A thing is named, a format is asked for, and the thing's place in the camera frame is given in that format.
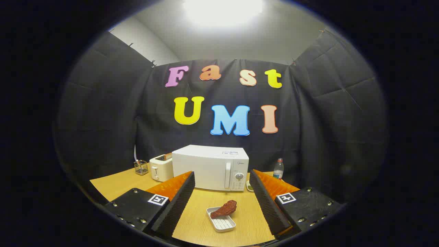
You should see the white bread toaster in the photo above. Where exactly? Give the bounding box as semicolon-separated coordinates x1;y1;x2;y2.
149;153;174;182

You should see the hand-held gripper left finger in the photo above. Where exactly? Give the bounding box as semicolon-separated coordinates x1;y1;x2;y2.
104;171;196;239

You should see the white rectangular dish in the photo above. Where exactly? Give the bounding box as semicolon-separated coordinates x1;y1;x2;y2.
206;207;237;233

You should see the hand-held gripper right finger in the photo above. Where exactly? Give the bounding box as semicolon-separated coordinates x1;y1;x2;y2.
249;169;345;237

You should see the brown meat piece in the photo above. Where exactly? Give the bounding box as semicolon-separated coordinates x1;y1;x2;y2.
210;200;238;219

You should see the plastic bottle with red label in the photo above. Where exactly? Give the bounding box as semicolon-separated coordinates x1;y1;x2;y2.
273;158;284;180

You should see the white toaster oven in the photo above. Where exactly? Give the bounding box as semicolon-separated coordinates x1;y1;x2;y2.
172;144;250;192

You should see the wire mesh holder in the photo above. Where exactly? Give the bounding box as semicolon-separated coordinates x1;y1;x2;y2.
134;160;149;176

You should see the black backdrop cloth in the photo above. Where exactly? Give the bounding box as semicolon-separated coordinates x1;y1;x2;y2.
55;29;388;206

